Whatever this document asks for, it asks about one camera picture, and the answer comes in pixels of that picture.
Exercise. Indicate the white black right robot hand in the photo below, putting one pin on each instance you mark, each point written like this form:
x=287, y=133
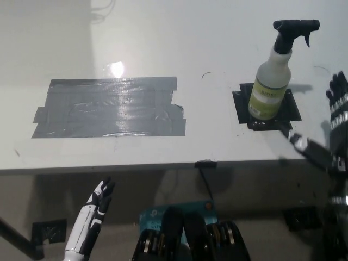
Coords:
x=338, y=136

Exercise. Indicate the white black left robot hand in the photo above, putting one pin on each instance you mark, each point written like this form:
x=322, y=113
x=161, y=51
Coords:
x=87, y=225

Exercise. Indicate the spray bottle with green label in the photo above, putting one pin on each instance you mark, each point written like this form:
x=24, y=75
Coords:
x=267, y=92

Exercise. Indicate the black table leg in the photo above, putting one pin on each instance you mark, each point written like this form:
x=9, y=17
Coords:
x=19, y=239

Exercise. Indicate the grey duct tape patch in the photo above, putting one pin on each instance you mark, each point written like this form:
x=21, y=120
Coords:
x=114, y=108

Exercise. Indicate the black tape patch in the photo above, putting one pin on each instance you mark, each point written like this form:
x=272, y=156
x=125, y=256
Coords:
x=242, y=108

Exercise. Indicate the black floor tape piece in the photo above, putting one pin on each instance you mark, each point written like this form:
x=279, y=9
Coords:
x=50, y=230
x=303, y=218

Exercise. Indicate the teal router box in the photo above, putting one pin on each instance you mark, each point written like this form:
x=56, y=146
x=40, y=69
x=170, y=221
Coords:
x=152, y=216

